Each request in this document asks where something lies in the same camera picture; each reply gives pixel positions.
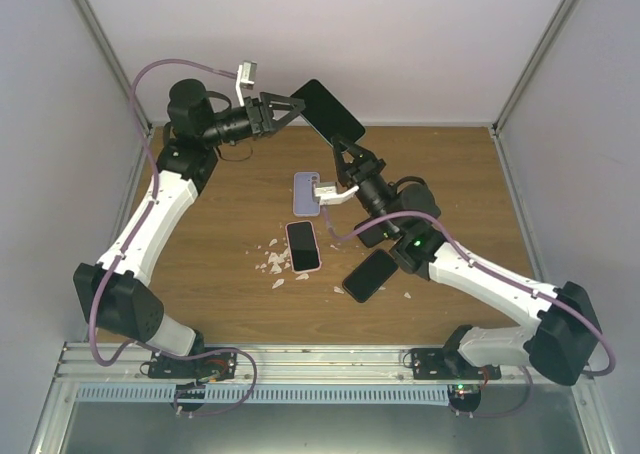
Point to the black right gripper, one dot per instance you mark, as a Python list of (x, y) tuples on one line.
[(367, 164)]

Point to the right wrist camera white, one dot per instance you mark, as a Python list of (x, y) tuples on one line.
[(328, 194)]

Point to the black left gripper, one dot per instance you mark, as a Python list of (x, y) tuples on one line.
[(254, 110)]

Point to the aluminium rail frame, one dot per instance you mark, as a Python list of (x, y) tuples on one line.
[(520, 413)]

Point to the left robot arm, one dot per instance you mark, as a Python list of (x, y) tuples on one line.
[(114, 292)]

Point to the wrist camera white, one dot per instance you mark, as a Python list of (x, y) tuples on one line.
[(245, 79), (328, 194)]

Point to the lavender phone case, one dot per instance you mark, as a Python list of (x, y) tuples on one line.
[(304, 203)]

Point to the black phone lower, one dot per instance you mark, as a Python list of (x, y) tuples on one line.
[(369, 276)]

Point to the black phone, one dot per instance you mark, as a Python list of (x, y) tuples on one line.
[(372, 236), (369, 276)]

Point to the grey slotted cable duct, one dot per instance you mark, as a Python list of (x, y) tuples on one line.
[(268, 394)]

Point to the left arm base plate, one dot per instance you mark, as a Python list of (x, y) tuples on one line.
[(192, 376)]

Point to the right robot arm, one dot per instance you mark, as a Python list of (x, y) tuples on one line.
[(556, 328)]

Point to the phone in pink case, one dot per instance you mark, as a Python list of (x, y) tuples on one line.
[(302, 243)]

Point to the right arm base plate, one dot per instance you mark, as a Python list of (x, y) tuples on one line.
[(464, 382)]

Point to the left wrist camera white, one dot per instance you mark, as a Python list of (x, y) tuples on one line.
[(245, 79)]

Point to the black phone upper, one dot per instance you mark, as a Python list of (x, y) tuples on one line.
[(372, 236)]

